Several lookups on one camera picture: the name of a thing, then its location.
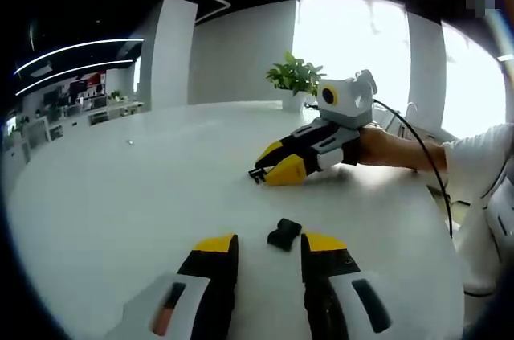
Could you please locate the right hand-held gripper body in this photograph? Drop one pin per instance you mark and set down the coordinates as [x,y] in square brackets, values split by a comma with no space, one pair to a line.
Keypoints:
[347,103]

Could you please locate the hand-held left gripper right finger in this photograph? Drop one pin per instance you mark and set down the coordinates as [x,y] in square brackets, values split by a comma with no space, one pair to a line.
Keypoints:
[345,300]

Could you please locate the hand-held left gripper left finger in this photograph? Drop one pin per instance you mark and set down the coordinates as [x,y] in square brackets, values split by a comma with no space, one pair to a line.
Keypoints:
[188,296]

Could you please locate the black plastic buckle pronged part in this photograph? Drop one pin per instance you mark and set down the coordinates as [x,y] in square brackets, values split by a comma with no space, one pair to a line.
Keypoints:
[257,173]

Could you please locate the black plastic buckle socket part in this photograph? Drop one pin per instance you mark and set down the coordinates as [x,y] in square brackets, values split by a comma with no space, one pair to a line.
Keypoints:
[285,235]

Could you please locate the green potted plant white pot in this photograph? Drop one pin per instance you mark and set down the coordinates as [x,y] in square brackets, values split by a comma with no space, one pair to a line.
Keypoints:
[295,74]

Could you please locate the white worn device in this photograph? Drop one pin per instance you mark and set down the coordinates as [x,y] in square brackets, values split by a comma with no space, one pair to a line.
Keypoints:
[502,211]

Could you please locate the row of white office desks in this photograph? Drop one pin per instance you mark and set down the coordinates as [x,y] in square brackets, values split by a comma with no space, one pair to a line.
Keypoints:
[116,113]

